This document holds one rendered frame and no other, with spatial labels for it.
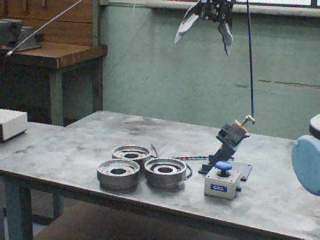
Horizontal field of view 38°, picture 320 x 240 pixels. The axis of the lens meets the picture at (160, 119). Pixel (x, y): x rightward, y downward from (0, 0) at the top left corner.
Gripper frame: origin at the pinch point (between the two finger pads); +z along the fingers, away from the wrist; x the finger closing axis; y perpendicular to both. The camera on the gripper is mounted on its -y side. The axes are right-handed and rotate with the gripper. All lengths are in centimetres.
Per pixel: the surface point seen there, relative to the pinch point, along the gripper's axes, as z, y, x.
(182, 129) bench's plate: 29.2, -23.3, 5.9
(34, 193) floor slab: 119, -142, -45
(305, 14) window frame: -20, -107, 75
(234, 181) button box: 25.2, 28.1, 8.4
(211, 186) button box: 28.1, 26.3, 4.0
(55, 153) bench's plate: 38, -3, -33
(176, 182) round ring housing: 30.2, 21.9, -3.3
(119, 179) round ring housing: 31.5, 22.5, -17.2
